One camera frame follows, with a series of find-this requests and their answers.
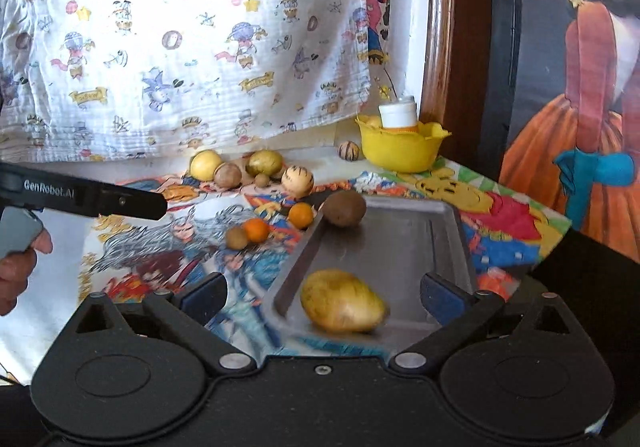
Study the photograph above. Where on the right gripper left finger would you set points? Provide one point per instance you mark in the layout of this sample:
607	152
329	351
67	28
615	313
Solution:
181	318

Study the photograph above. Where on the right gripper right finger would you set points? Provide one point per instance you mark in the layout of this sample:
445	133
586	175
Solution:
462	317

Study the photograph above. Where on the small brown round fruit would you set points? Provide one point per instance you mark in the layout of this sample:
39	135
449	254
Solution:
236	239

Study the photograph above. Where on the small orange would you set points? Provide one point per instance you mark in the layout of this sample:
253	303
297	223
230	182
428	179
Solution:
301	215
256	230

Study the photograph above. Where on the large yellow-brown mango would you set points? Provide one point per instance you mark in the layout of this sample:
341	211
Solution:
339	302

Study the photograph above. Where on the brown kiwi fruit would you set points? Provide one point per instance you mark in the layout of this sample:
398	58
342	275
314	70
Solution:
344	209

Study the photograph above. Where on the yellow lemon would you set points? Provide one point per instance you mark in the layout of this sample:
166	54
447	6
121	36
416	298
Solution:
204	164

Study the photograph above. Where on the tiny brown fruit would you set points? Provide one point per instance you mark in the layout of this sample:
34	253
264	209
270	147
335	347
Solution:
262	180

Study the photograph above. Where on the green-yellow mango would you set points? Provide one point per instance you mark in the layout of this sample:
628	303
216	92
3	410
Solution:
265	161

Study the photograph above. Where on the striped pepino melon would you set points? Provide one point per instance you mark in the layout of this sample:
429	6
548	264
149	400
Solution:
297	181

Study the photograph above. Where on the person's left hand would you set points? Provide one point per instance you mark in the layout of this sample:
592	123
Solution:
16	268

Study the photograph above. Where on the metal tray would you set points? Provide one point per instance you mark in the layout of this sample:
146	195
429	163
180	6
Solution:
396	244

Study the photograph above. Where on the colourful cartoon drawings mat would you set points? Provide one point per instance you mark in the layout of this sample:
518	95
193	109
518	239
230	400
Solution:
129	259

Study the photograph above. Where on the yellow plastic bowl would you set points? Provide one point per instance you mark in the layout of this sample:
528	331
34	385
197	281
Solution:
402	151

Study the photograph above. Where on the white cartoon print curtain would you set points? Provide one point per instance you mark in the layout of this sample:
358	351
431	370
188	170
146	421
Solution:
128	79

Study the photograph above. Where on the white and orange jar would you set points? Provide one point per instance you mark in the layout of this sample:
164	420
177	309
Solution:
400	116

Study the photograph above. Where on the painted girl poster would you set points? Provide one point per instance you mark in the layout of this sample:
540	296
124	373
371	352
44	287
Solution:
573	143

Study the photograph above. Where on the brown wooden frame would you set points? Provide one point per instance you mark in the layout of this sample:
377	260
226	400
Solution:
456	74

